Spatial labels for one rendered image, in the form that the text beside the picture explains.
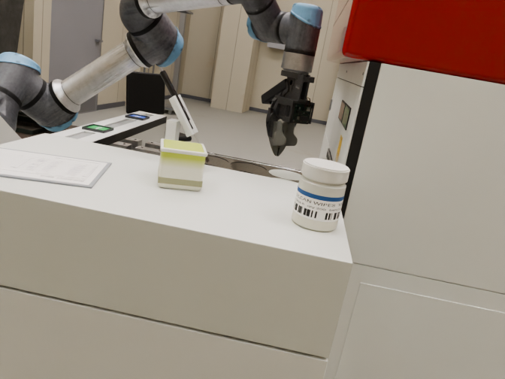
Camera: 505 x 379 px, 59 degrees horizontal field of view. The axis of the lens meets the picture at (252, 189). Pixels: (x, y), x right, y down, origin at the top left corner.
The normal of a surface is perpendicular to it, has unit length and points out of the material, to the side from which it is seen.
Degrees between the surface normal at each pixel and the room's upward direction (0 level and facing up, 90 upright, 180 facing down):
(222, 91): 90
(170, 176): 90
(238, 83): 90
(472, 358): 90
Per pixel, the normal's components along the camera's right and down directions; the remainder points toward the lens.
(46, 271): -0.12, 0.26
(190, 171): 0.19, 0.31
